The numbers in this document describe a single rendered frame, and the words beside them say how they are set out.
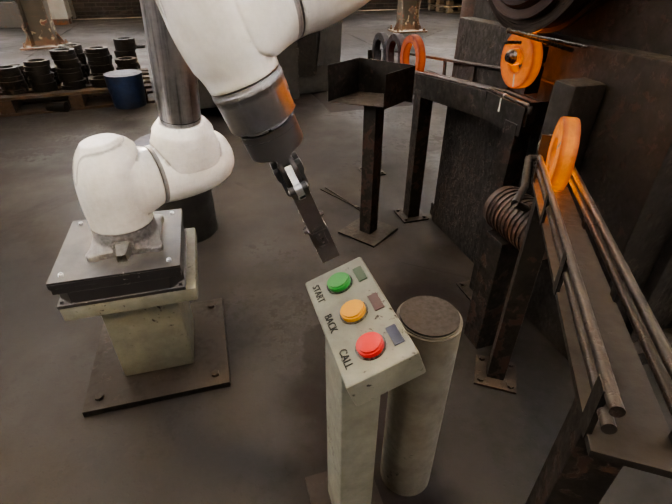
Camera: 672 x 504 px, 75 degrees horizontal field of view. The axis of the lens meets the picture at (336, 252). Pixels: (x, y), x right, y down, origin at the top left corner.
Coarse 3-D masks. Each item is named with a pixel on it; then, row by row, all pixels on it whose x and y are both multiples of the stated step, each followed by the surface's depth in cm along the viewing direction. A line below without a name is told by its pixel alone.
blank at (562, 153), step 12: (564, 120) 89; (576, 120) 89; (564, 132) 87; (576, 132) 87; (552, 144) 97; (564, 144) 87; (576, 144) 86; (552, 156) 97; (564, 156) 87; (576, 156) 87; (552, 168) 92; (564, 168) 88; (552, 180) 91; (564, 180) 90
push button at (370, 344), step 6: (360, 336) 63; (366, 336) 62; (372, 336) 62; (378, 336) 61; (360, 342) 62; (366, 342) 61; (372, 342) 61; (378, 342) 61; (360, 348) 61; (366, 348) 61; (372, 348) 60; (378, 348) 60; (360, 354) 61; (366, 354) 60; (372, 354) 60
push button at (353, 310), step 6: (354, 300) 68; (360, 300) 68; (342, 306) 68; (348, 306) 68; (354, 306) 67; (360, 306) 67; (342, 312) 67; (348, 312) 67; (354, 312) 66; (360, 312) 66; (348, 318) 66; (354, 318) 66; (360, 318) 66
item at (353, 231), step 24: (336, 72) 170; (360, 72) 181; (384, 72) 174; (408, 72) 163; (336, 96) 175; (360, 96) 176; (384, 96) 156; (408, 96) 169; (360, 216) 199; (360, 240) 196
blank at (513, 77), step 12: (516, 36) 126; (504, 48) 132; (528, 48) 122; (540, 48) 120; (504, 60) 133; (528, 60) 122; (540, 60) 121; (504, 72) 133; (516, 72) 128; (528, 72) 123; (516, 84) 129; (528, 84) 127
